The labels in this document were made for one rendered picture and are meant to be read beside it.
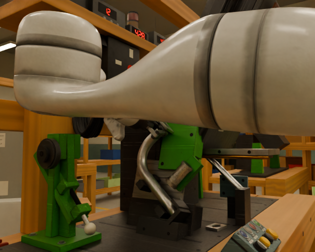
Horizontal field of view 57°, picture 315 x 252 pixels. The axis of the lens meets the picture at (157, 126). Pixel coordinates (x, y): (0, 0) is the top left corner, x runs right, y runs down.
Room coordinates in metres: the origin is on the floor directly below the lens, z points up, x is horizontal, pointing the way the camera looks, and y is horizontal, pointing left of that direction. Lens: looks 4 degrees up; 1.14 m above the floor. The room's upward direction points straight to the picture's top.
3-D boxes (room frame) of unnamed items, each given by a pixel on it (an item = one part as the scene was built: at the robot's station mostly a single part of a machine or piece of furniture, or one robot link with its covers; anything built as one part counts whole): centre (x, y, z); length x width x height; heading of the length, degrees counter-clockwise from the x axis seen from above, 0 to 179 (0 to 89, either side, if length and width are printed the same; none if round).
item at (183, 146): (0.91, -0.08, 1.17); 0.13 x 0.12 x 0.20; 146
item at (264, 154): (1.01, -0.20, 1.11); 0.39 x 0.16 x 0.03; 56
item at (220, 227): (0.86, -0.17, 0.90); 0.06 x 0.04 x 0.01; 137
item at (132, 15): (1.27, 0.11, 1.71); 0.05 x 0.05 x 0.04
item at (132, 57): (1.03, 0.16, 1.42); 0.17 x 0.12 x 0.15; 146
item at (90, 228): (0.71, 0.17, 0.96); 0.06 x 0.03 x 0.06; 56
